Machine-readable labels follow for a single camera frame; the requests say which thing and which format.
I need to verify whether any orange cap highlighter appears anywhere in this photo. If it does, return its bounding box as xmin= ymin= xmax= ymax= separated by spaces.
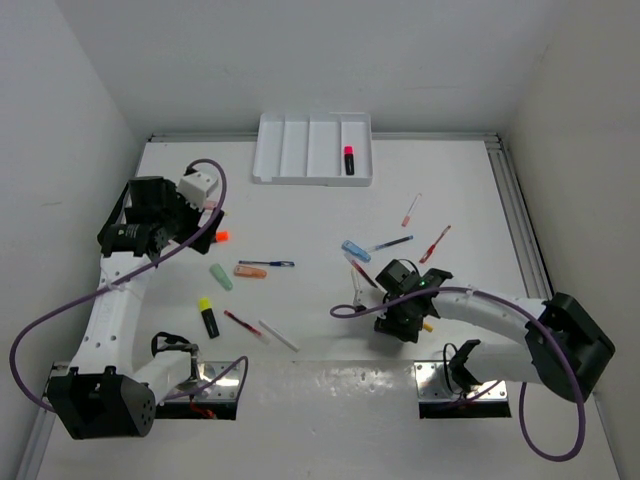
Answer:
xmin=215 ymin=231 xmax=230 ymax=243

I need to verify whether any dark red gel pen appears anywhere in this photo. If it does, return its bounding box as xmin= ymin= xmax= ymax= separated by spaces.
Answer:
xmin=344 ymin=253 xmax=379 ymax=289

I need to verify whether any green eraser case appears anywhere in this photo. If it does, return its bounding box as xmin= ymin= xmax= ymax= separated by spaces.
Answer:
xmin=209 ymin=263 xmax=233 ymax=291

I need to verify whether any yellow cap black highlighter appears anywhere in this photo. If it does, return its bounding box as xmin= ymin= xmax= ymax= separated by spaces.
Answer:
xmin=198 ymin=297 xmax=220 ymax=339

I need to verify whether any orange eraser case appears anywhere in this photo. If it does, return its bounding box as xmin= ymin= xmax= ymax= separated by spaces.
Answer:
xmin=233 ymin=264 xmax=267 ymax=279

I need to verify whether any pink cap black highlighter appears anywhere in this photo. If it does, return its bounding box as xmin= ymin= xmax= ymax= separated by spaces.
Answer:
xmin=344 ymin=145 xmax=355 ymax=176

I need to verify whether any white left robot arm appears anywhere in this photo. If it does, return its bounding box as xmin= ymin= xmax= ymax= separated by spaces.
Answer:
xmin=46 ymin=169 xmax=222 ymax=440

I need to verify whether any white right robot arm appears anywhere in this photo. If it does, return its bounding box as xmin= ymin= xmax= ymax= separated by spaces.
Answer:
xmin=374 ymin=260 xmax=615 ymax=402

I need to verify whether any red ballpoint pen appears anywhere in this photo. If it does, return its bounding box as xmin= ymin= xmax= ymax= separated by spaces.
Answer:
xmin=419 ymin=225 xmax=451 ymax=264

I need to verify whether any blue gel pen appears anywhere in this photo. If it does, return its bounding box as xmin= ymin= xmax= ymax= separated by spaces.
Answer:
xmin=365 ymin=235 xmax=414 ymax=253

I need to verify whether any blue eraser case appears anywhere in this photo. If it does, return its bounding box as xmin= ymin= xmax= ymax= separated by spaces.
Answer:
xmin=341 ymin=240 xmax=371 ymax=263

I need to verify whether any pink tip clear pen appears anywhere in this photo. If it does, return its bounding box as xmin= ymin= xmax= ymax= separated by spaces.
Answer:
xmin=401 ymin=193 xmax=422 ymax=228

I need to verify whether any blue ballpoint pen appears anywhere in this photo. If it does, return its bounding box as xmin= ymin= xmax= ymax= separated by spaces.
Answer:
xmin=238 ymin=260 xmax=295 ymax=268

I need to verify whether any white marker pen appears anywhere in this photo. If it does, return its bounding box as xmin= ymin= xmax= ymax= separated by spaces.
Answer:
xmin=258 ymin=319 xmax=300 ymax=352

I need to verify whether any white divided organizer tray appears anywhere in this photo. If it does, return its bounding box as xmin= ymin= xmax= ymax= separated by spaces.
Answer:
xmin=252 ymin=112 xmax=374 ymax=187

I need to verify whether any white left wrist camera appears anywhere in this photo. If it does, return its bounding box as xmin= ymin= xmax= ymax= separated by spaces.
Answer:
xmin=177 ymin=171 xmax=219 ymax=210

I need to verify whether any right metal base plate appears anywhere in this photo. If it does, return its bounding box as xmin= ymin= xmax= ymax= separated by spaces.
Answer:
xmin=414 ymin=361 xmax=508 ymax=404

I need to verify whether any metal base plate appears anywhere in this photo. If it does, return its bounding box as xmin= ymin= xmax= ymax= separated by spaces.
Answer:
xmin=414 ymin=361 xmax=508 ymax=404
xmin=164 ymin=356 xmax=249 ymax=402

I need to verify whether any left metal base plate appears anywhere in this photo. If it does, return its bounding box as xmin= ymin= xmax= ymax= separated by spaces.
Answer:
xmin=164 ymin=356 xmax=249 ymax=402

